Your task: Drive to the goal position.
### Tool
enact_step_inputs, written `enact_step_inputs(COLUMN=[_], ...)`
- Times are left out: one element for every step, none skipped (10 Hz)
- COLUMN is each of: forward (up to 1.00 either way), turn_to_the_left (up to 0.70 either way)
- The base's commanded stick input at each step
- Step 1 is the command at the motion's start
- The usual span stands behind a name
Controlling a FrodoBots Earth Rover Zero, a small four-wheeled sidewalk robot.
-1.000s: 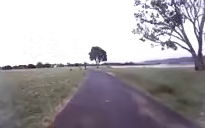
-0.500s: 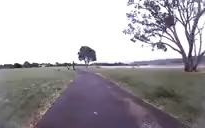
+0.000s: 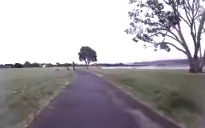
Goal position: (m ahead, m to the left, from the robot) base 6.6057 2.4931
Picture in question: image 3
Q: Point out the small round distant tree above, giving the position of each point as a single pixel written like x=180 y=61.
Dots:
x=87 y=54

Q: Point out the person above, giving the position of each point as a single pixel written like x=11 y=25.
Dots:
x=73 y=66

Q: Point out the pale strip of water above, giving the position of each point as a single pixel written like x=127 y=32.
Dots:
x=140 y=67

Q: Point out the dark asphalt path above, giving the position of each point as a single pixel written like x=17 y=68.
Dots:
x=90 y=103

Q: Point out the grass field beside water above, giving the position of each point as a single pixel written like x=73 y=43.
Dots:
x=163 y=90

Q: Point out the distant hill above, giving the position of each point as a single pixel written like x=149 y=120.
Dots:
x=170 y=62

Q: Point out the distant row of trees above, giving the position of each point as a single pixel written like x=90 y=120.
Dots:
x=23 y=64

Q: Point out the grass field with bare patches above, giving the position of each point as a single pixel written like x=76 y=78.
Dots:
x=20 y=86

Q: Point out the large pale-trunked spreading tree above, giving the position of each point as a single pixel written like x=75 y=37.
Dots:
x=195 y=63

